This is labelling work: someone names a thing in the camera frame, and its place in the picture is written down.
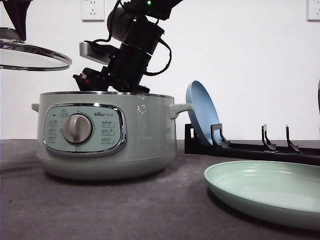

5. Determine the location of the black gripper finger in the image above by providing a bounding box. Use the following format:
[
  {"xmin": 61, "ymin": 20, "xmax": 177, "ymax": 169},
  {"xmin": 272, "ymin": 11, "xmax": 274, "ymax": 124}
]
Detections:
[{"xmin": 3, "ymin": 0, "xmax": 31, "ymax": 42}]

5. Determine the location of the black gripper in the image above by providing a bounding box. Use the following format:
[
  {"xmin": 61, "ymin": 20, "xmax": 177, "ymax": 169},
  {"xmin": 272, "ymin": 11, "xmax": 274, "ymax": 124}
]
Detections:
[{"xmin": 73, "ymin": 46, "xmax": 152, "ymax": 93}]

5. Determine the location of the glass steamer lid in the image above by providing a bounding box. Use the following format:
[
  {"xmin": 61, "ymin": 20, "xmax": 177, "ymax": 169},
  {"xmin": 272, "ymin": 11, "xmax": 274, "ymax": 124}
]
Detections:
[{"xmin": 0, "ymin": 27, "xmax": 72, "ymax": 71}]

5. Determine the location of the green plate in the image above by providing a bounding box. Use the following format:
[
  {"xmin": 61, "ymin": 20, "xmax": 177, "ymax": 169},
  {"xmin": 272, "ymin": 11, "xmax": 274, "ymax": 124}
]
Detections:
[{"xmin": 204, "ymin": 160, "xmax": 320, "ymax": 231}]

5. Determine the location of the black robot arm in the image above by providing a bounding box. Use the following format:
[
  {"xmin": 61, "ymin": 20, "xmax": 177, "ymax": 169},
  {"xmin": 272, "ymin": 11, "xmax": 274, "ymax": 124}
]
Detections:
[{"xmin": 73, "ymin": 0, "xmax": 183, "ymax": 93}]

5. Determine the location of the green electric steamer pot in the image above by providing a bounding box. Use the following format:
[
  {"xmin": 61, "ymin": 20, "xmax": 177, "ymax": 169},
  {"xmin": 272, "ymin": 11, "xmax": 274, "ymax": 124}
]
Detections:
[{"xmin": 31, "ymin": 91, "xmax": 193, "ymax": 181}]

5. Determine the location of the blue plate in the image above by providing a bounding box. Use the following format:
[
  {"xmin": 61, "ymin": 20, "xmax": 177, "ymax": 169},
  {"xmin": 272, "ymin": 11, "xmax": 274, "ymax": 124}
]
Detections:
[{"xmin": 186, "ymin": 80, "xmax": 222, "ymax": 146}]

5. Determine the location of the black plate rack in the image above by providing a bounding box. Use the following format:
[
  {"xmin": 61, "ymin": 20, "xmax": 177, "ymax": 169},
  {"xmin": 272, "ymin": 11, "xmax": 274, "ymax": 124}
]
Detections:
[{"xmin": 184, "ymin": 123, "xmax": 320, "ymax": 166}]

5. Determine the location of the pink plate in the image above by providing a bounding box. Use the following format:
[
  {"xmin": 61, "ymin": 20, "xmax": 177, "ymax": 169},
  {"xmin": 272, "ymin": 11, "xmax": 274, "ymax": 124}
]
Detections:
[{"xmin": 317, "ymin": 78, "xmax": 320, "ymax": 113}]

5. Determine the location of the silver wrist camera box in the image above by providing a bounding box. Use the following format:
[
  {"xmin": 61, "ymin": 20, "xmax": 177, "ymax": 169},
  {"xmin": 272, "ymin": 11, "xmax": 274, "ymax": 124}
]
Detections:
[{"xmin": 79, "ymin": 42, "xmax": 110, "ymax": 65}]

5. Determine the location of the white wall socket left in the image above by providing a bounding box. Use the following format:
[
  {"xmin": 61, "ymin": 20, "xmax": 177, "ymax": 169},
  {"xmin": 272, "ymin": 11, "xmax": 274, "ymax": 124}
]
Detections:
[{"xmin": 81, "ymin": 0, "xmax": 105, "ymax": 23}]

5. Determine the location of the white wall socket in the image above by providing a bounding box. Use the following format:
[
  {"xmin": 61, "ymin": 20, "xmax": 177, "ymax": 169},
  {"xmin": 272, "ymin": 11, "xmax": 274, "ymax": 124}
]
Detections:
[
  {"xmin": 307, "ymin": 0, "xmax": 320, "ymax": 23},
  {"xmin": 81, "ymin": 0, "xmax": 105, "ymax": 23}
]

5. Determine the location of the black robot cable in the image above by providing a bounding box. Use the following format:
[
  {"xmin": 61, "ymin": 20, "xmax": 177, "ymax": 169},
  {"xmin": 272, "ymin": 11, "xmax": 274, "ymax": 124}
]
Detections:
[{"xmin": 84, "ymin": 0, "xmax": 172, "ymax": 75}]

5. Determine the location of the white wall socket right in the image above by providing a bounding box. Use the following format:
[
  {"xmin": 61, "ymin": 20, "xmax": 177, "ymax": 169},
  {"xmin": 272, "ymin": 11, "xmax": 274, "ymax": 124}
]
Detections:
[{"xmin": 307, "ymin": 0, "xmax": 320, "ymax": 23}]

